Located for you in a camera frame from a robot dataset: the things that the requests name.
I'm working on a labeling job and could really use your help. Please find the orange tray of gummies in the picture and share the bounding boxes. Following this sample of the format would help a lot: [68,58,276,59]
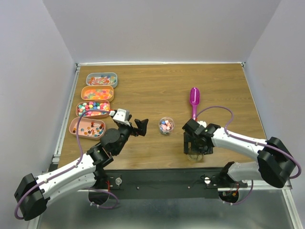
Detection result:
[81,85,114,102]

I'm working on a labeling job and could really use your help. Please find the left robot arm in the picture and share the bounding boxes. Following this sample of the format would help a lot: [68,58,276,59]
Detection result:
[14,119,149,221]

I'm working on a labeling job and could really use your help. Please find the clear plastic jar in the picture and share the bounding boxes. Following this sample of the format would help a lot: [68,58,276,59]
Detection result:
[159,117,174,135]

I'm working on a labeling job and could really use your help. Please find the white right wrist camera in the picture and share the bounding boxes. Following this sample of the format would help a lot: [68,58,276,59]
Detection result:
[197,121,207,128]

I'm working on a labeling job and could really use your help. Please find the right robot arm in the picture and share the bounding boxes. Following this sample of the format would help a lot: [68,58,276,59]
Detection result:
[182,119,296,188]

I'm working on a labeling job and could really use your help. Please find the pink tray of lollipops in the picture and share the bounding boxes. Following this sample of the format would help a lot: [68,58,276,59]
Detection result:
[69,118,106,140]

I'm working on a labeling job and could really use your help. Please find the pink tray of candies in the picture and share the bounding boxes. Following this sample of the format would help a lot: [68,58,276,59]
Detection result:
[75,100,110,119]

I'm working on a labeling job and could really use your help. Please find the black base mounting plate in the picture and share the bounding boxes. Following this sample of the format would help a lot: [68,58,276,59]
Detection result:
[95,167,247,200]

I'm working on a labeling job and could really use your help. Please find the magenta plastic scoop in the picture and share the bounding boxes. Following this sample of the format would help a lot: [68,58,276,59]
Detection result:
[189,87,200,120]

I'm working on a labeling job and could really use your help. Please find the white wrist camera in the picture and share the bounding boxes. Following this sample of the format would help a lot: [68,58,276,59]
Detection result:
[197,121,207,128]
[109,109,131,127]

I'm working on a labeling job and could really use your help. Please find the white jar lid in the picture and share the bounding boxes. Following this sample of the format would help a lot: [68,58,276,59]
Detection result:
[187,153,203,162]

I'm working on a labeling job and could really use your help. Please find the grey tray of candy sticks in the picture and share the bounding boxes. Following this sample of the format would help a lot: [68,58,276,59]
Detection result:
[86,73,118,88]

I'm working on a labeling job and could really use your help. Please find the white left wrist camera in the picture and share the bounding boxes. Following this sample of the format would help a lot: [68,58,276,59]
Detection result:
[109,109,131,127]

